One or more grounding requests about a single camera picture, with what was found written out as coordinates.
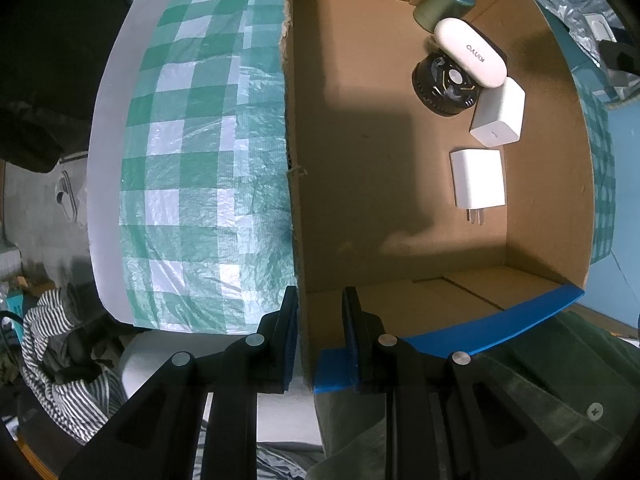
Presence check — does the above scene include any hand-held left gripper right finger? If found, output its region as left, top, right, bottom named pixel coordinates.
left=341, top=286, right=556, bottom=480

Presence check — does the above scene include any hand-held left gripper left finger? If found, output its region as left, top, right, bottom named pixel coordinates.
left=57, top=286, right=299, bottom=480

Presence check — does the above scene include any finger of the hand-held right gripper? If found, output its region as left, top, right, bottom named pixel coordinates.
left=598, top=40, right=640, bottom=75

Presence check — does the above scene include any white cube charger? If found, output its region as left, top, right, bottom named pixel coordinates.
left=468, top=77, right=527, bottom=148

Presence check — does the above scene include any white oval case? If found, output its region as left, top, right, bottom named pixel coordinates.
left=433, top=18, right=508, bottom=88

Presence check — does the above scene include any brown cardboard box blue rim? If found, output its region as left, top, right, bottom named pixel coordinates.
left=277, top=0, right=601, bottom=396

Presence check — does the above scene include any black round lens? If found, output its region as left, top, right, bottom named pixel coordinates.
left=411, top=50, right=483, bottom=117

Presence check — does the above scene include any green round tin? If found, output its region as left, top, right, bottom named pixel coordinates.
left=412, top=0, right=477, bottom=31

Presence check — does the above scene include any white plug charger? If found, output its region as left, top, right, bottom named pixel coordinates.
left=449, top=147, right=507, bottom=226

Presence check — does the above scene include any small white block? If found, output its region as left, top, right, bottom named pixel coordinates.
left=587, top=15, right=614, bottom=41

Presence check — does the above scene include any grey blue cloth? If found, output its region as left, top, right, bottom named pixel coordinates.
left=197, top=417, right=326, bottom=480

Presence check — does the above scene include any large-check green plastic tablecloth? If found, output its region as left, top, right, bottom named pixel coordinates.
left=117, top=0, right=617, bottom=335

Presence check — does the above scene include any person's green jacket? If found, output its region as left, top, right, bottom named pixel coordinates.
left=305, top=310, right=640, bottom=480

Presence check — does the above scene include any black white striped cloth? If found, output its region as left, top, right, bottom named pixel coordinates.
left=20, top=287, right=128, bottom=443

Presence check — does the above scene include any teal box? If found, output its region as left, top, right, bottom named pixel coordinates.
left=7, top=294, right=26, bottom=333

